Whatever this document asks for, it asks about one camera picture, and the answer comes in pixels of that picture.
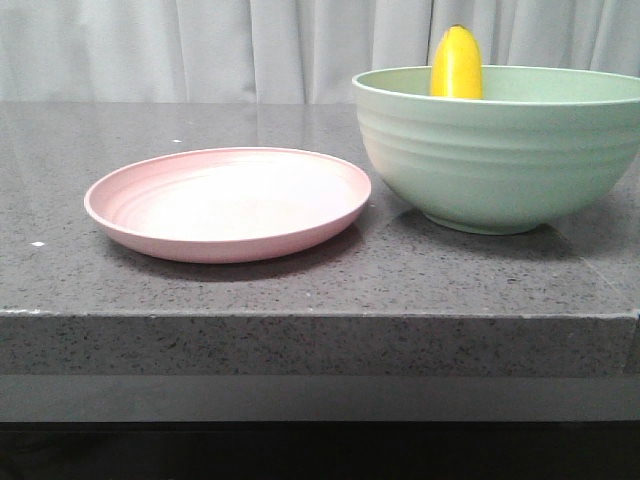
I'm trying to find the yellow banana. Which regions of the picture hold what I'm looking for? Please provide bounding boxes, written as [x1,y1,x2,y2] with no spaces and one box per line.
[430,24,483,99]

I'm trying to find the pink plate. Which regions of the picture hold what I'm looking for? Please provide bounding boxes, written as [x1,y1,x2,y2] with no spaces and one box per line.
[84,147,372,264]

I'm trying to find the green bowl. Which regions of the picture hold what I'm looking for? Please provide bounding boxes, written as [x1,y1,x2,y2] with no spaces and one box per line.
[352,65,639,235]

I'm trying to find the pale green curtain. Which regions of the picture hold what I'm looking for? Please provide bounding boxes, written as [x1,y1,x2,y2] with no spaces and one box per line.
[1,1,639,104]

